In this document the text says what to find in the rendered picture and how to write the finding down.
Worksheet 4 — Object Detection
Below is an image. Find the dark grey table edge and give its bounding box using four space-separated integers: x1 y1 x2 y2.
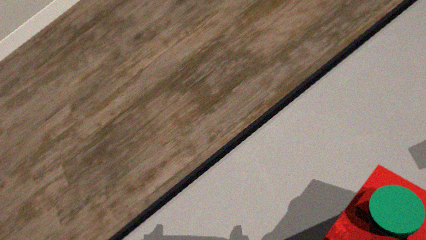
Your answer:
108 0 417 240

